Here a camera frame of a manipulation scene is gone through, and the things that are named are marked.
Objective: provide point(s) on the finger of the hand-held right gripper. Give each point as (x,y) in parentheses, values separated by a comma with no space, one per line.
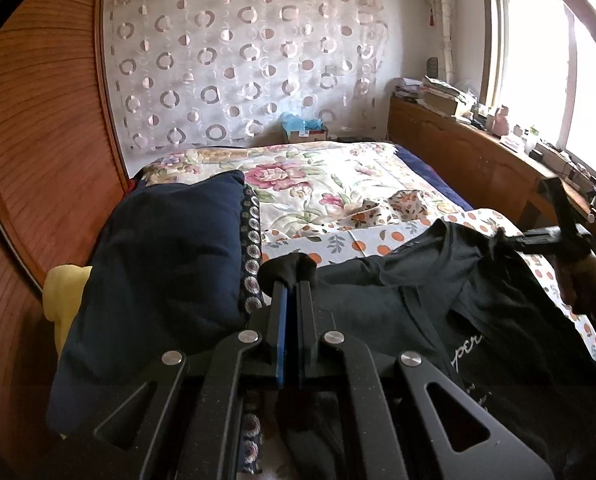
(543,241)
(560,205)

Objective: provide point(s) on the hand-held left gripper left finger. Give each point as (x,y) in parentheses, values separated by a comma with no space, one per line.
(280,340)

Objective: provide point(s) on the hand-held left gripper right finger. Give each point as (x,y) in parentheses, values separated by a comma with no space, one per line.
(305,340)

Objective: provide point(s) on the black printed t-shirt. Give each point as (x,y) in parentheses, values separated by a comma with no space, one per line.
(428,300)

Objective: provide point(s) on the person's right hand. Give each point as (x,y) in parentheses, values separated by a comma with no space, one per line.
(580,280)

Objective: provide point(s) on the green capped bottle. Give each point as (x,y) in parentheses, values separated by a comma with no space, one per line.
(534,141)

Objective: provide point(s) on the tissue box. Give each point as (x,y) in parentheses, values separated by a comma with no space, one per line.
(513,144)

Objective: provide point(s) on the pink figurine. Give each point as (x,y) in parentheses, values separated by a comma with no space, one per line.
(499,121)

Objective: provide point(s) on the orange fruit print bed sheet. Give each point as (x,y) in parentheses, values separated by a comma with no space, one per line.
(358,240)

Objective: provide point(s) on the long wooden cabinet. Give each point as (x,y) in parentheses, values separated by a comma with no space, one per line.
(453,150)

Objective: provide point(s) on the navy pillow with patterned trim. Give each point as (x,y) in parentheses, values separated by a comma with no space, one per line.
(153,270)

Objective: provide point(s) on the window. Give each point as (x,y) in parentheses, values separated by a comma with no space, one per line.
(533,60)

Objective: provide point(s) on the brown cardboard box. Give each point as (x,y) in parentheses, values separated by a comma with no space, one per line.
(443,104)

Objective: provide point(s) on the floral blanket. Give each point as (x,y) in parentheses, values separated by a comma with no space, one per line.
(303,180)

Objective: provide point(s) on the stack of papers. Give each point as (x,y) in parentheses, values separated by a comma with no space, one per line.
(438,87)

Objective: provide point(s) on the small printed cardboard box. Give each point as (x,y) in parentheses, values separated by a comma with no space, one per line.
(310,136)

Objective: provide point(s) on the yellow cushion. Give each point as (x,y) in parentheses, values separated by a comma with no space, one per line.
(65,300)

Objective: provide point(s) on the tied pale window curtain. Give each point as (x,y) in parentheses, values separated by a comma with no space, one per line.
(440,10)

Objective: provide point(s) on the sheer circle pattern curtain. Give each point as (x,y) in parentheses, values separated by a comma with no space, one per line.
(228,60)

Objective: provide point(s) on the wooden slatted wardrobe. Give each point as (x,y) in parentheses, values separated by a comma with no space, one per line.
(43,135)

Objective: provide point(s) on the dark wall holder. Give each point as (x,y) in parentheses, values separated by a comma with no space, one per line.
(432,67)

